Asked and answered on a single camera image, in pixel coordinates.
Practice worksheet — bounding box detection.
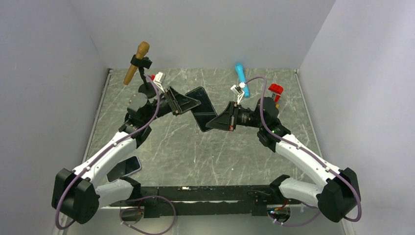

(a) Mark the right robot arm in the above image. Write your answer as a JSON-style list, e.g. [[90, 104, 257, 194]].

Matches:
[[206, 97, 362, 222]]

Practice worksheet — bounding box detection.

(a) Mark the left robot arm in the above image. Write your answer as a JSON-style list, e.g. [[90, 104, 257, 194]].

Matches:
[[51, 87, 202, 224]]

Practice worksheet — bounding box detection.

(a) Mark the black microphone stand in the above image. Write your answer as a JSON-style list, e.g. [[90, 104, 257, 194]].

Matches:
[[130, 55, 156, 98]]

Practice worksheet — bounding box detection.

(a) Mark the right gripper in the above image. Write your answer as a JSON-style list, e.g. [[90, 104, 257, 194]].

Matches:
[[206, 101, 265, 131]]

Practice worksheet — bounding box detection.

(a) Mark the gold microphone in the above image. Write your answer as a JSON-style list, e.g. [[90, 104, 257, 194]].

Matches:
[[123, 41, 152, 85]]

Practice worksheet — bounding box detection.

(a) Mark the purple cable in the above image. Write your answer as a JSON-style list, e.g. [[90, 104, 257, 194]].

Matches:
[[54, 74, 177, 235], [246, 76, 362, 227]]

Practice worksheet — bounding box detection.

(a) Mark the blue microphone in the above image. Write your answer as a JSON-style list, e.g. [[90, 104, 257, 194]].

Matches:
[[235, 63, 250, 98]]

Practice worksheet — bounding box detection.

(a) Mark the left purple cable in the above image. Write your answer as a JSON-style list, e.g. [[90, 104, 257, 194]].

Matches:
[[54, 74, 177, 235]]

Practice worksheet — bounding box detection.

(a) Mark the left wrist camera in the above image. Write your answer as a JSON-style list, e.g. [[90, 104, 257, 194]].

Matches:
[[151, 71, 165, 93]]

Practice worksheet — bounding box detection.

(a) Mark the black phone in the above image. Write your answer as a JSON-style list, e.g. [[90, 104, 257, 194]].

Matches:
[[185, 86, 217, 132]]

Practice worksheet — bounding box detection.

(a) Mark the black base frame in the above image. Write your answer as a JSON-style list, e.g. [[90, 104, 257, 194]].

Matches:
[[111, 185, 300, 218]]

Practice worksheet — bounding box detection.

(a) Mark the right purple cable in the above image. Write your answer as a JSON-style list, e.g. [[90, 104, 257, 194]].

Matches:
[[246, 76, 362, 227]]

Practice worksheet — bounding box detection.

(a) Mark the red toy object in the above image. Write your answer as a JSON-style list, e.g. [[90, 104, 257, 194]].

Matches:
[[268, 83, 284, 104]]

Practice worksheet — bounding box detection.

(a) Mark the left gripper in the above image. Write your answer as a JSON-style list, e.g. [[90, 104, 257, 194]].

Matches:
[[143, 86, 201, 124]]

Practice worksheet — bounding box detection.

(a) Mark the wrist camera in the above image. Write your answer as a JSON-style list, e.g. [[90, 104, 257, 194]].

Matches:
[[151, 71, 165, 93], [230, 82, 246, 105]]

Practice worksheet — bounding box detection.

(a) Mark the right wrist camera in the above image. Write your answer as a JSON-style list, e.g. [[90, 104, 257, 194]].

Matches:
[[230, 82, 246, 105]]

